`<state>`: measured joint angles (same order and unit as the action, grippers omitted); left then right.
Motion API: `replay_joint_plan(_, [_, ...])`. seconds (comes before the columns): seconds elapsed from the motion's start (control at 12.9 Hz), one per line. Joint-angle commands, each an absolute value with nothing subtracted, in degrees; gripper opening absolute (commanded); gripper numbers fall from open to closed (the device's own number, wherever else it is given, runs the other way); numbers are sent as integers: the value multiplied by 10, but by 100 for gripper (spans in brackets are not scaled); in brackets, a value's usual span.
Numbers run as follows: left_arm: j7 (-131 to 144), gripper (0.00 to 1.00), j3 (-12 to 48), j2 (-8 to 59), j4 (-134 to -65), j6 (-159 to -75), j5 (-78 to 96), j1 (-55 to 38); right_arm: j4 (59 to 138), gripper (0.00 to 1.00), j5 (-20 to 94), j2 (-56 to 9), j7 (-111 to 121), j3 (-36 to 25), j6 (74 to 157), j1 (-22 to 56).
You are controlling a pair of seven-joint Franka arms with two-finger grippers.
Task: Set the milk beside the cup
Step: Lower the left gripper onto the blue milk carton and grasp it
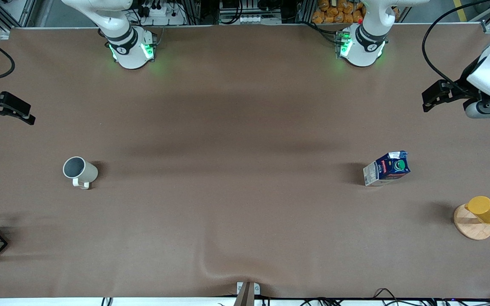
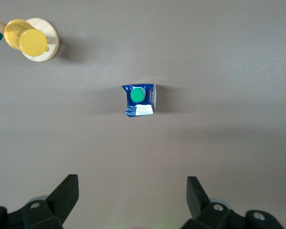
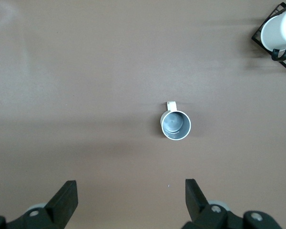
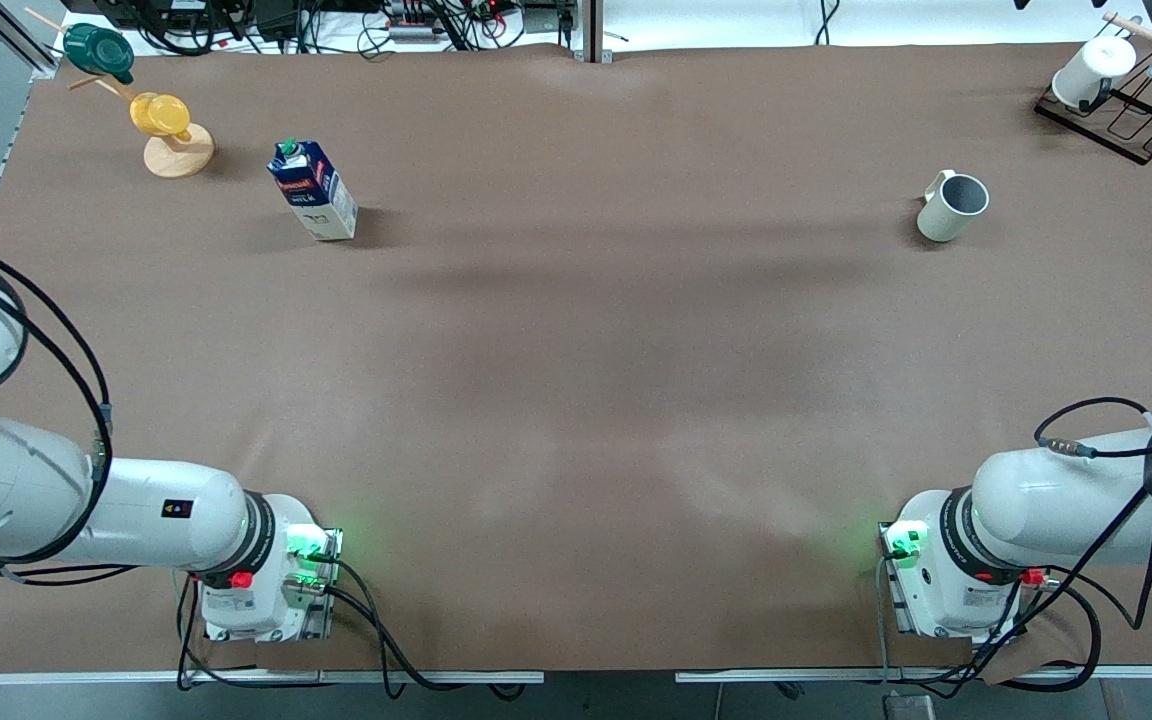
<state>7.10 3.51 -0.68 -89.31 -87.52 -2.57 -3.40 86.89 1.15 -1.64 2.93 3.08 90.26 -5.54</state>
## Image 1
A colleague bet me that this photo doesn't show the orange packaged snacks pile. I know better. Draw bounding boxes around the orange packaged snacks pile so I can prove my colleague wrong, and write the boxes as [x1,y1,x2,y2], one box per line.
[312,0,365,24]

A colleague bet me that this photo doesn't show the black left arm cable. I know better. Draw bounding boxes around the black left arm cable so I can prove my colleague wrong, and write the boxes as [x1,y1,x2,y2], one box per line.
[422,0,490,88]

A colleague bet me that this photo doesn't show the grey metal table bracket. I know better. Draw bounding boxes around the grey metal table bracket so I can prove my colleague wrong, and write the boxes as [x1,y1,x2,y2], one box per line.
[236,281,261,306]

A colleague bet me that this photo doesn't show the white power strip black plugs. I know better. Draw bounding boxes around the white power strip black plugs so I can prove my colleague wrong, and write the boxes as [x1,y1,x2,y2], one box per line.
[137,0,186,26]

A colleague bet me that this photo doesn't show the wooden mug tree stand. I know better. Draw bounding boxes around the wooden mug tree stand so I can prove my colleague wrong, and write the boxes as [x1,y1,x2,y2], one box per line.
[453,203,490,241]

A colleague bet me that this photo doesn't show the black floor cables bundle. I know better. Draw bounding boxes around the black floor cables bundle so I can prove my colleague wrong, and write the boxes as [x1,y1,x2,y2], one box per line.
[262,288,490,306]

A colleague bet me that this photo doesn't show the yellow cup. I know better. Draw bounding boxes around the yellow cup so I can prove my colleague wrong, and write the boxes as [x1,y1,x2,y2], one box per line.
[465,195,490,225]

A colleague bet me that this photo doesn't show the beige ceramic mug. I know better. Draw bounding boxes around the beige ceramic mug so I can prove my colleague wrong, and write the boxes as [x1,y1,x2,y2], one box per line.
[63,156,99,190]

